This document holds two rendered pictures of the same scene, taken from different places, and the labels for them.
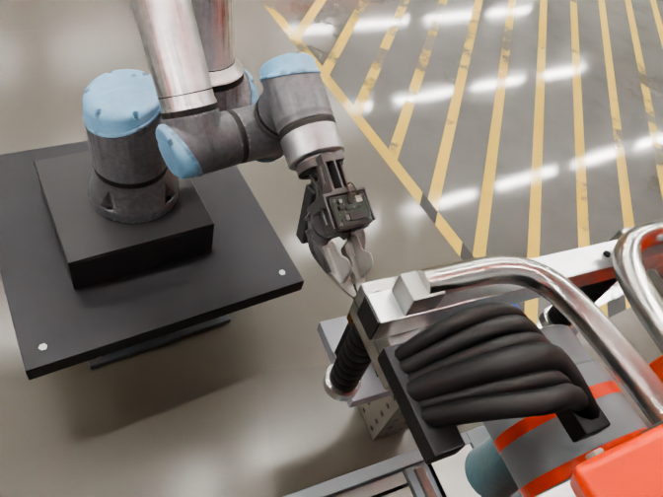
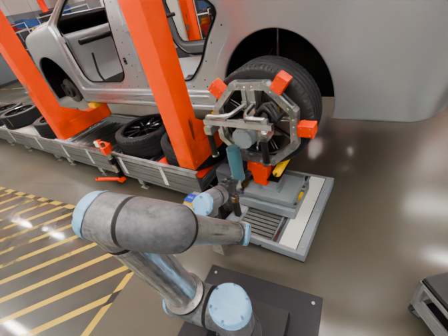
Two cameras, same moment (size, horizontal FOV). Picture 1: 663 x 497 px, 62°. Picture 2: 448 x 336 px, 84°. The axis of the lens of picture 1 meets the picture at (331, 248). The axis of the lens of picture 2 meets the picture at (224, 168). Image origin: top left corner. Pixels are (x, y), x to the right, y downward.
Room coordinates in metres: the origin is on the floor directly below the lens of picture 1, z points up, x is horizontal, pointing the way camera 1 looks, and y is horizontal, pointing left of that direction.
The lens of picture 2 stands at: (0.81, 0.93, 1.56)
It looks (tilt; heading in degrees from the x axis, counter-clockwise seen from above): 35 degrees down; 256
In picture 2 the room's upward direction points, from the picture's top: 14 degrees counter-clockwise
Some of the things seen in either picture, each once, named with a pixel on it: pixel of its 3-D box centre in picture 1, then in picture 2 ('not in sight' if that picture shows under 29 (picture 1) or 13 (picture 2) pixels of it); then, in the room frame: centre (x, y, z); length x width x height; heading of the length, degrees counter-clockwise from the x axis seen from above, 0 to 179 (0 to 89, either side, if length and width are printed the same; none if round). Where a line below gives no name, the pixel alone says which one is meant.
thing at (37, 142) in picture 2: not in sight; (69, 133); (2.06, -3.37, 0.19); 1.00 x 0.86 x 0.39; 126
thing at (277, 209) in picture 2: not in sight; (272, 192); (0.11, -0.46, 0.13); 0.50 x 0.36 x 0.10; 126
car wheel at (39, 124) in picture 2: not in sight; (59, 122); (2.11, -3.46, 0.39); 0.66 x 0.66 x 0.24
